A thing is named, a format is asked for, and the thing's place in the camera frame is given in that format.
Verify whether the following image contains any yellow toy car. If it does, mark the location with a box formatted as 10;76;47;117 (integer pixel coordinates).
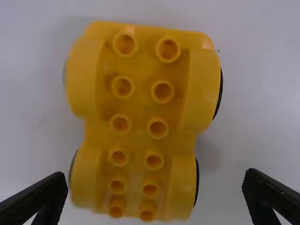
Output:
62;20;225;222

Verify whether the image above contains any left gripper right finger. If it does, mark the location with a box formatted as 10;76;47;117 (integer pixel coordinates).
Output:
242;168;300;225

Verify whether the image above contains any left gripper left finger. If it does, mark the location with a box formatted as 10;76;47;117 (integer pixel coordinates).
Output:
0;172;69;225

